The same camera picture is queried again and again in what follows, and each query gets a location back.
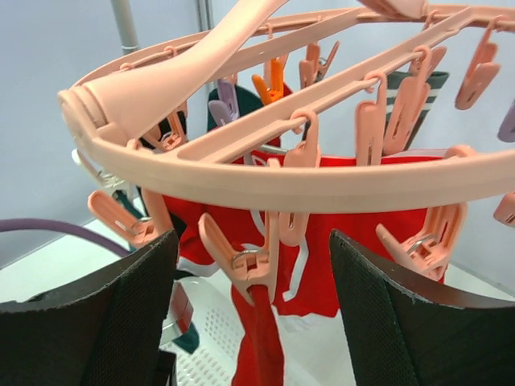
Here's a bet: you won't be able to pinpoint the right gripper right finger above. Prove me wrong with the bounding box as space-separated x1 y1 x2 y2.
329 230 514 385

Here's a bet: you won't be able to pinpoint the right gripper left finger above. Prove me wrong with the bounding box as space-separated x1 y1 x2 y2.
1 232 178 385

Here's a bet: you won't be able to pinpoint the pink round clip hanger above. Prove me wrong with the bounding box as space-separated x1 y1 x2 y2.
57 1 514 302

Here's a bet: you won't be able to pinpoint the white perforated basket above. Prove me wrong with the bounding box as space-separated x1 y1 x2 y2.
161 273 356 385

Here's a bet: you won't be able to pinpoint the red sock white letters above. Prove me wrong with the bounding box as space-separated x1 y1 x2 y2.
163 138 451 386

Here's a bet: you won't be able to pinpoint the brown striped sock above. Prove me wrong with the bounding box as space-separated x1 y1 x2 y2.
382 71 450 155

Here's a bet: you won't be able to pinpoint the metal drying rack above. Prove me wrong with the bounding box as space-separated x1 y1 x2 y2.
110 0 214 55

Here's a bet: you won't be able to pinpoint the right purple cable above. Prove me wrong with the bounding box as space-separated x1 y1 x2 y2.
0 217 134 258

